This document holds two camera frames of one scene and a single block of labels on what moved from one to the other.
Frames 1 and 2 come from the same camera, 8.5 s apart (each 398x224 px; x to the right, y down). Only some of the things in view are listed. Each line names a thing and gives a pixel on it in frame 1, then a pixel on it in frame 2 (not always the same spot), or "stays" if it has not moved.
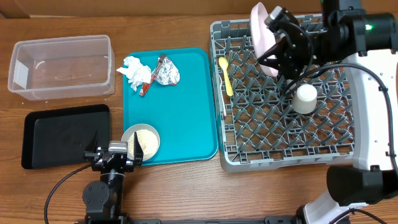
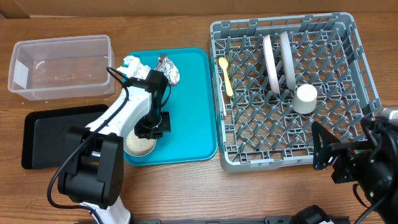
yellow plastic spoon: [224, 63] stays
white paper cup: [304, 101] stays
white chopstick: [221, 92] stays
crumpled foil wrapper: [165, 72] stays
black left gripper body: [129, 167] to [153, 123]
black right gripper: [290, 69] to [349, 154]
